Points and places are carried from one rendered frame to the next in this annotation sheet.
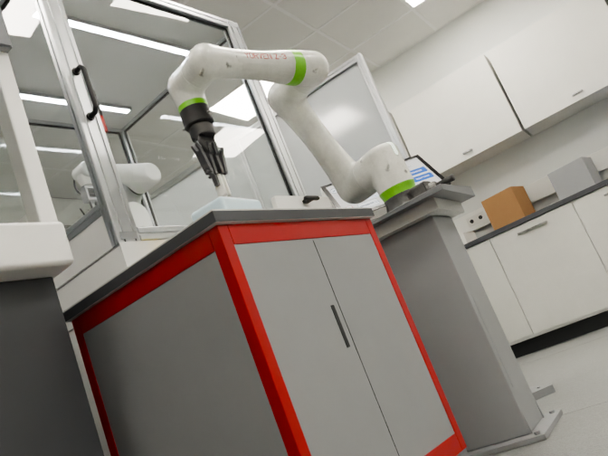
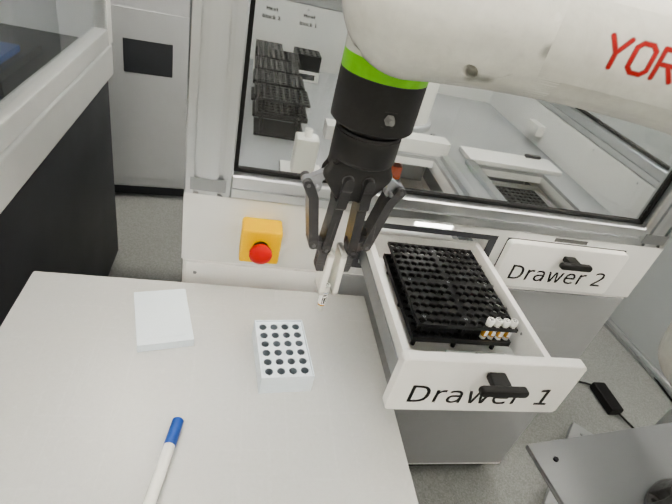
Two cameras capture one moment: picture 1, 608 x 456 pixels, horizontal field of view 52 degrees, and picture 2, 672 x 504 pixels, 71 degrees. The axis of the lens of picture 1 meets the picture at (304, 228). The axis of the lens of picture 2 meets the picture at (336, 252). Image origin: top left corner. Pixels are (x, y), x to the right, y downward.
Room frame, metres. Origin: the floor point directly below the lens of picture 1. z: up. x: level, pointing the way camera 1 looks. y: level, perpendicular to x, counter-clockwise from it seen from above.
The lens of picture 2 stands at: (1.37, -0.14, 1.38)
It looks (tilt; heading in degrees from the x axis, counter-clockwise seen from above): 35 degrees down; 40
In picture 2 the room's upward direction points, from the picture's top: 15 degrees clockwise
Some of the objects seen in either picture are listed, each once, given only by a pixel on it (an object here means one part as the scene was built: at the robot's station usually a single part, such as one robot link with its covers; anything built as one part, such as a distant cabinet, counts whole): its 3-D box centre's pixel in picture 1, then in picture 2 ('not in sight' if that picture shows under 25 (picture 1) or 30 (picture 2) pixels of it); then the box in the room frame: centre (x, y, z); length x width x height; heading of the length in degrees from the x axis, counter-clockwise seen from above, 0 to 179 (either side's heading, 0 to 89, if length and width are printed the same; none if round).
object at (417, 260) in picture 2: not in sight; (442, 295); (2.04, 0.14, 0.87); 0.22 x 0.18 x 0.06; 56
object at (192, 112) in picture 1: (196, 119); (375, 99); (1.76, 0.18, 1.23); 0.12 x 0.09 x 0.06; 61
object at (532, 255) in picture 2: not in sight; (559, 267); (2.37, 0.06, 0.87); 0.29 x 0.02 x 0.11; 146
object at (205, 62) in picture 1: (239, 64); (589, 42); (1.76, 0.00, 1.35); 0.36 x 0.11 x 0.11; 133
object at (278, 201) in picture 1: (306, 212); (484, 383); (1.92, -0.03, 0.87); 0.29 x 0.02 x 0.11; 146
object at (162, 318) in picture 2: not in sight; (162, 318); (1.64, 0.41, 0.77); 0.13 x 0.09 x 0.02; 69
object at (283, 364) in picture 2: not in sight; (281, 354); (1.76, 0.24, 0.78); 0.12 x 0.08 x 0.04; 61
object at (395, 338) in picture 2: not in sight; (439, 294); (2.04, 0.15, 0.86); 0.40 x 0.26 x 0.06; 56
